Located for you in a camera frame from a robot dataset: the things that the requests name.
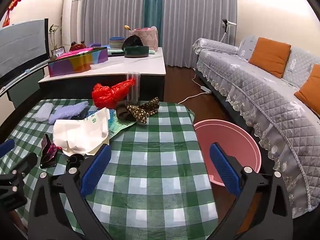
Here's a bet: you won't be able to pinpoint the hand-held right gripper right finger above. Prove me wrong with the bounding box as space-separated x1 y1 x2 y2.
209 142 294 240

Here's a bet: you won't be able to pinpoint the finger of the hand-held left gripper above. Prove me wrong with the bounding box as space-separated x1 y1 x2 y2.
0 139 15 158
0 152 38 195

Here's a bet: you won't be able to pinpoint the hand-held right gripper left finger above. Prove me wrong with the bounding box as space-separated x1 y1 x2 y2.
27 144 112 240

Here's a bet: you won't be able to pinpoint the pink plastic basin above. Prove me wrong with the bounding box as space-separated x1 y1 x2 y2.
194 120 262 188

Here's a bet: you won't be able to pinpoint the green printed packet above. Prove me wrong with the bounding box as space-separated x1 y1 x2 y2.
107 110 143 139

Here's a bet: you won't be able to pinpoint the black magenta wrapper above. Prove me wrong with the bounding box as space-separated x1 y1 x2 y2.
40 134 58 168

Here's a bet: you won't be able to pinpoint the white plastic bag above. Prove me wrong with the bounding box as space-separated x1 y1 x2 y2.
53 107 110 157

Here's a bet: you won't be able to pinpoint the white bumpy cloth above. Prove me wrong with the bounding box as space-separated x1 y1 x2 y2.
34 102 53 121

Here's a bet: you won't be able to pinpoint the green checked tablecloth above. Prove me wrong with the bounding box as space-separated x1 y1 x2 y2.
0 99 219 240

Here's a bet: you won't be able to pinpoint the dark grey wrapper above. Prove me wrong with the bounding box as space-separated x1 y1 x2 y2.
71 108 90 120

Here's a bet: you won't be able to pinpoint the dark television cabinet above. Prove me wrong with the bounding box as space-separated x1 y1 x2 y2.
6 62 45 108

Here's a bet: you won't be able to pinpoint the purple fluffy cloth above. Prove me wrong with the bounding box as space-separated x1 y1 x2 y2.
49 101 90 125

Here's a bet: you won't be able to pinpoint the brown floral fabric piece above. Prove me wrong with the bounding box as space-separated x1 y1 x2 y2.
115 97 160 124

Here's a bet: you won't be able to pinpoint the red plastic bag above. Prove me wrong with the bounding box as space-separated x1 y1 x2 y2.
92 77 136 108

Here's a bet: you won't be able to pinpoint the white blue rod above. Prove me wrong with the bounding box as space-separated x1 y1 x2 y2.
0 60 50 95

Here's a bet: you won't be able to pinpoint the grey quilted sofa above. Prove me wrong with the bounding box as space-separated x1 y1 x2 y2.
192 36 320 218

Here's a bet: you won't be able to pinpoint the clear acrylic tubes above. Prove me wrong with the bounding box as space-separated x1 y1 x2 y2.
126 72 141 103

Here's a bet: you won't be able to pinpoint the covered television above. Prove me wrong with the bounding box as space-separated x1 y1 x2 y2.
0 18 50 80

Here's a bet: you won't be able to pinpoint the rainbow coloured box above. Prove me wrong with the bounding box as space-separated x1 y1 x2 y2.
47 47 109 77

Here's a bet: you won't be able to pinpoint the white marble table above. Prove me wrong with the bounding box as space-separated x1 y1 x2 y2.
38 47 167 102

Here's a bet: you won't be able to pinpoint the orange cushion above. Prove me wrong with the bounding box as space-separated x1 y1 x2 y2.
248 37 292 78
294 64 320 118

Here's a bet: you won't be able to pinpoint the bamboo plant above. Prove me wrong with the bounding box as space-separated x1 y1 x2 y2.
49 24 63 53

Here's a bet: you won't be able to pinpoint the mint green board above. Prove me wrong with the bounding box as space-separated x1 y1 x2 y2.
107 48 157 55

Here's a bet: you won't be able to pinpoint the red brown ornament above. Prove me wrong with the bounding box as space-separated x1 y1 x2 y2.
70 41 85 52

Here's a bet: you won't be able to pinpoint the dark green pot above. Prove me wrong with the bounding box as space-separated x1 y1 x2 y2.
124 45 150 58

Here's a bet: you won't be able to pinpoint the stack of coloured bowls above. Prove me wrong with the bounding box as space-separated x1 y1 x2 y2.
109 37 125 49

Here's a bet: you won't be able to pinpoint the black bag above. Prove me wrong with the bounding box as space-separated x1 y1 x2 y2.
122 35 144 50

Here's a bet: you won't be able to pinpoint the white floor lamp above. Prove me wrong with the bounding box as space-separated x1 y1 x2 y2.
220 19 237 43

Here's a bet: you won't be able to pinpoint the pink fabric bag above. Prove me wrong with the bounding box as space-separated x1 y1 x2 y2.
129 27 159 52

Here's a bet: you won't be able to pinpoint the white standing air conditioner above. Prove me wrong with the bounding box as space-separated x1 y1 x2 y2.
61 0 85 53

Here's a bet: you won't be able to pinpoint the teal curtain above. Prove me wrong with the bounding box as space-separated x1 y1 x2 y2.
144 0 164 40

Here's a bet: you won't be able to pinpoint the white cable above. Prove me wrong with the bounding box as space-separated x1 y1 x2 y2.
177 75 208 104

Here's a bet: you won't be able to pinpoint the photo frame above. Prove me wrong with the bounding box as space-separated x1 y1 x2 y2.
51 47 66 58

